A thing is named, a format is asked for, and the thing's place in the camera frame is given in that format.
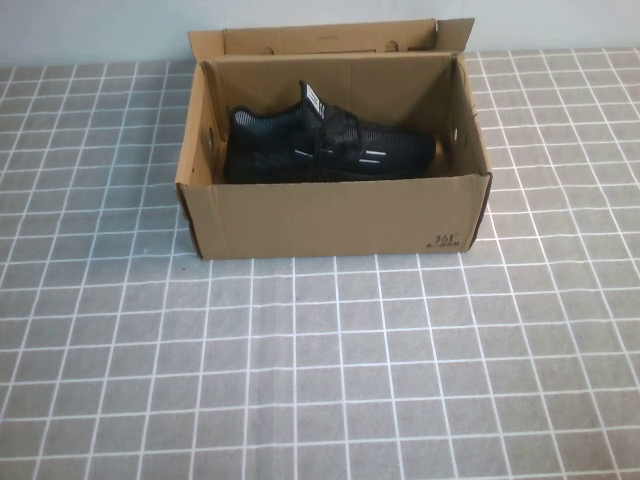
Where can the brown cardboard shoe box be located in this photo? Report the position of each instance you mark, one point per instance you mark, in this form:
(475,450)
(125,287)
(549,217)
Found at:
(325,220)

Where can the grey white-grid tablecloth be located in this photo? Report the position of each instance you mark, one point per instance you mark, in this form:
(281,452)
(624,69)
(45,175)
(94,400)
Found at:
(450,350)

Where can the black mesh sneaker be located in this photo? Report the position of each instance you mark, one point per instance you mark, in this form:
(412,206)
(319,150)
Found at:
(280,160)

